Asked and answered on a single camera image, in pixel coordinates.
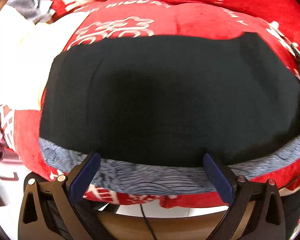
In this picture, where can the black pants patterned waistband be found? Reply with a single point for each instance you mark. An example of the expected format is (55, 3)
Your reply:
(152, 107)

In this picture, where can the cream folded cloth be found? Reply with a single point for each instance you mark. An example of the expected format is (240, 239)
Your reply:
(27, 51)

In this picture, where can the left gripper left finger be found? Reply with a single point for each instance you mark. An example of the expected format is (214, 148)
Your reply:
(36, 221)

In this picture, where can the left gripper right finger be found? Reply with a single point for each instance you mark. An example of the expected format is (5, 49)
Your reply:
(267, 219)

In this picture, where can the grey crumpled garment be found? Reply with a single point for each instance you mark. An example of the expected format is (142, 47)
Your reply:
(37, 11)

